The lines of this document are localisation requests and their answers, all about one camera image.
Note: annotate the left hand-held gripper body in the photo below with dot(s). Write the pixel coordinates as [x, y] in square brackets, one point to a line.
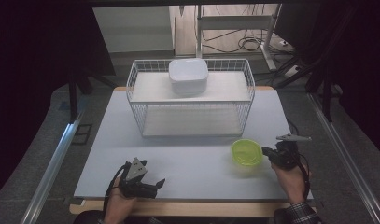
[131, 183]

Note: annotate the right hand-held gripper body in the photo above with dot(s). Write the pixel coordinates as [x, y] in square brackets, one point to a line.
[287, 155]

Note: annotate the green plastic bowl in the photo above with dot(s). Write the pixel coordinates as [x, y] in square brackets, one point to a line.
[246, 152]

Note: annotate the white square bowl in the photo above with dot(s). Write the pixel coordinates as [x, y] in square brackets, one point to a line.
[188, 74]

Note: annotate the person's right hand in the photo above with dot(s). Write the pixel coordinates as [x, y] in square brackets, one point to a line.
[292, 183]

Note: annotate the person's left hand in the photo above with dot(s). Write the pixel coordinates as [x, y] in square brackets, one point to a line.
[117, 208]

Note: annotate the black metal stand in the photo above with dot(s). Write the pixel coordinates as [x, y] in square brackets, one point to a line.
[327, 99]
[73, 99]

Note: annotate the white power strip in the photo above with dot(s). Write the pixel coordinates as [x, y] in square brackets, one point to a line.
[291, 71]

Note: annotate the dark curtain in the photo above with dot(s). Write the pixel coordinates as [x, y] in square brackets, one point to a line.
[362, 62]
[29, 77]

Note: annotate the aluminium floor rail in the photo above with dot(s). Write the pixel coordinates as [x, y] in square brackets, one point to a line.
[346, 155]
[50, 174]

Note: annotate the white metal desk frame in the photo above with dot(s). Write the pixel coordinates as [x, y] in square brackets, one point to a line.
[234, 22]

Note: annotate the white wall panel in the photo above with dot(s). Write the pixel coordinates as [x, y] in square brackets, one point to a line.
[131, 29]

